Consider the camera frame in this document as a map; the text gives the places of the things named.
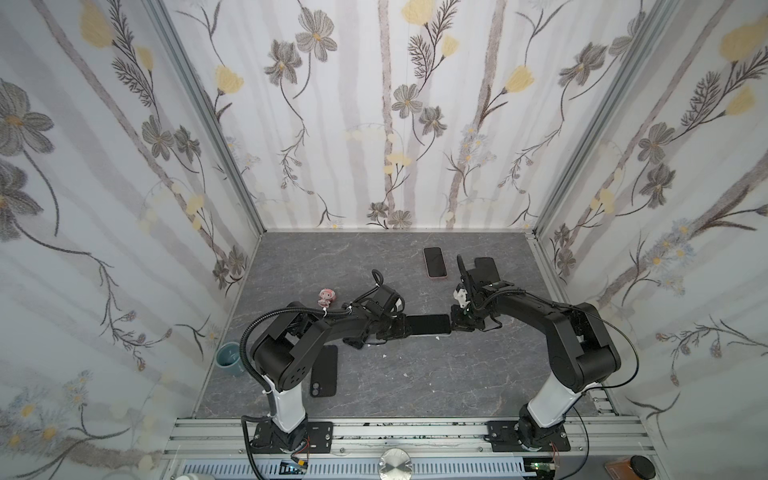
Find black phone case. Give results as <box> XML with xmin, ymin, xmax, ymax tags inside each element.
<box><xmin>473</xmin><ymin>257</ymin><xmax>500</xmax><ymax>285</ymax></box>
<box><xmin>310</xmin><ymin>345</ymin><xmax>338</xmax><ymax>398</ymax></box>

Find small pink figurine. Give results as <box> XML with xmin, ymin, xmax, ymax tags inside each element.
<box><xmin>317</xmin><ymin>288</ymin><xmax>337</xmax><ymax>308</ymax></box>

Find teal ceramic cup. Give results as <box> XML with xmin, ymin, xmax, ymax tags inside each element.
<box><xmin>214</xmin><ymin>342</ymin><xmax>245</xmax><ymax>377</ymax></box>

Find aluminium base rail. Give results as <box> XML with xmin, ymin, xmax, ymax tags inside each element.
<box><xmin>161</xmin><ymin>416</ymin><xmax>657</xmax><ymax>479</ymax></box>

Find black mounting plate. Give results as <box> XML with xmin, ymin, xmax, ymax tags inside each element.
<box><xmin>248</xmin><ymin>420</ymin><xmax>334</xmax><ymax>454</ymax></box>
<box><xmin>485</xmin><ymin>418</ymin><xmax>571</xmax><ymax>453</ymax></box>

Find pink phone case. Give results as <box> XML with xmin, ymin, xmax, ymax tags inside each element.
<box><xmin>422</xmin><ymin>246</ymin><xmax>449</xmax><ymax>280</ymax></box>

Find round silver knob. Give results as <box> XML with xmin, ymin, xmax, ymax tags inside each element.
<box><xmin>378</xmin><ymin>448</ymin><xmax>414</xmax><ymax>480</ymax></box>

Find light blue phone case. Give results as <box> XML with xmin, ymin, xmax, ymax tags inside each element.
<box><xmin>405</xmin><ymin>314</ymin><xmax>452</xmax><ymax>338</ymax></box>

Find brown box with black knob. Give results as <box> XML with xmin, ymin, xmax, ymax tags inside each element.
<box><xmin>604</xmin><ymin>455</ymin><xmax>657</xmax><ymax>480</ymax></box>

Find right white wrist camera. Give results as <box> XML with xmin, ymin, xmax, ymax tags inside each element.
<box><xmin>453</xmin><ymin>286</ymin><xmax>470</xmax><ymax>309</ymax></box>

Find white slotted cable duct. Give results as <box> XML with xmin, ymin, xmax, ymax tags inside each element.
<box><xmin>177</xmin><ymin>457</ymin><xmax>536</xmax><ymax>479</ymax></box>

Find blue-edged phone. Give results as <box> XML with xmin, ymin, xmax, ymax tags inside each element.
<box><xmin>342</xmin><ymin>337</ymin><xmax>366</xmax><ymax>350</ymax></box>

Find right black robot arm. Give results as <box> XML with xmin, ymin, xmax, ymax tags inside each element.
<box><xmin>450</xmin><ymin>256</ymin><xmax>622</xmax><ymax>452</ymax></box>

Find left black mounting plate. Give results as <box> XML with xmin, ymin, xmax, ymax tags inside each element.
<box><xmin>248</xmin><ymin>420</ymin><xmax>334</xmax><ymax>454</ymax></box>

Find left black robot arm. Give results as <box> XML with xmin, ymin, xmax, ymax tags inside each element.
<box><xmin>239</xmin><ymin>270</ymin><xmax>408</xmax><ymax>479</ymax></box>

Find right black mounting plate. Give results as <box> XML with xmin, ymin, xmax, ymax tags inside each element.
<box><xmin>485</xmin><ymin>418</ymin><xmax>571</xmax><ymax>453</ymax></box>

